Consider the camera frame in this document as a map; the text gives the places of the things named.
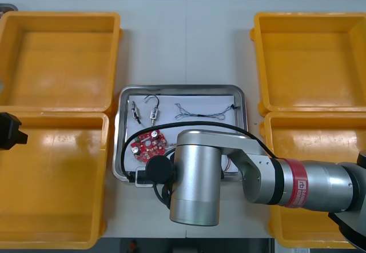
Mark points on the yellow-orange plastic bin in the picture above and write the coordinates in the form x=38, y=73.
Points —
x=57, y=64
x=51, y=184
x=308, y=138
x=308, y=64

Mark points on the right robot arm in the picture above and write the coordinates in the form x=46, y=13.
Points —
x=197, y=178

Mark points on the small metal solenoid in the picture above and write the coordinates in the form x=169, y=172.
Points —
x=135, y=112
x=154, y=112

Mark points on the small steel dish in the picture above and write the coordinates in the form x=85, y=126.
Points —
x=8, y=7

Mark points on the round red circuit board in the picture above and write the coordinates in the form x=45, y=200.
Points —
x=147, y=146

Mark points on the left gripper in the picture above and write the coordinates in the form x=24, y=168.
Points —
x=8, y=131

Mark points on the steel tray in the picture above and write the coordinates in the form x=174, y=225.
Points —
x=123, y=116

